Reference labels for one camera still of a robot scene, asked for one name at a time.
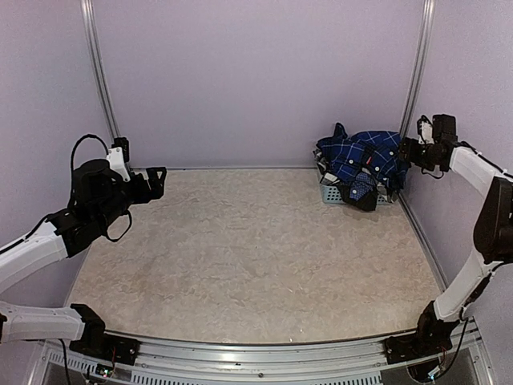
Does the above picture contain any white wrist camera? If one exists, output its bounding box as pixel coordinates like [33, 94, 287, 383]
[106, 137, 131, 182]
[416, 115, 434, 145]

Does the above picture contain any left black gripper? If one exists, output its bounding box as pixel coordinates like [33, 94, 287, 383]
[95, 166, 166, 230]

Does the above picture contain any small blue check shirt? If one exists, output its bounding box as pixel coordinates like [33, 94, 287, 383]
[349, 172, 378, 201]

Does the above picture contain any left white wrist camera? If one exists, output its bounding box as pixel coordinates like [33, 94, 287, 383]
[106, 137, 131, 182]

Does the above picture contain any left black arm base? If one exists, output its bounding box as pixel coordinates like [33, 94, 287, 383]
[69, 304, 140, 366]

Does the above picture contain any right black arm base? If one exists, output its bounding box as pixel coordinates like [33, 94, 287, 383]
[383, 301, 460, 364]

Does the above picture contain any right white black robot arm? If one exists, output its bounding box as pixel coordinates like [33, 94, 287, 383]
[399, 114, 512, 356]

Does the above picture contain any aluminium frame post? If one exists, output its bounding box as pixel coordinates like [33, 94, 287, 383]
[399, 0, 436, 137]
[79, 0, 130, 164]

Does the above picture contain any left aluminium frame post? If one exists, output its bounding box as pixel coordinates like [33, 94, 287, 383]
[79, 0, 130, 164]

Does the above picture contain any black white checkered shirt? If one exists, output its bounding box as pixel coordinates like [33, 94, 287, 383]
[313, 149, 397, 194]

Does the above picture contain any light blue plastic basket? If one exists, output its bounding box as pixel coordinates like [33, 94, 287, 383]
[317, 172, 398, 205]

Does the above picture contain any right aluminium frame post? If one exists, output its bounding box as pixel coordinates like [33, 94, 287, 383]
[399, 0, 436, 137]

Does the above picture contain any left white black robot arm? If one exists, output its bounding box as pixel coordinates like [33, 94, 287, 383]
[1, 159, 167, 357]

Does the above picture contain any blue plaid long sleeve shirt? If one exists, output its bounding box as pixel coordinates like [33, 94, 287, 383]
[317, 123, 409, 191]

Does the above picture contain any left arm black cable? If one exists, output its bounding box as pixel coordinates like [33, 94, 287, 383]
[70, 134, 133, 242]

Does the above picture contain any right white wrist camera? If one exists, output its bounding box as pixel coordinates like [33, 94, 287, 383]
[416, 115, 434, 145]

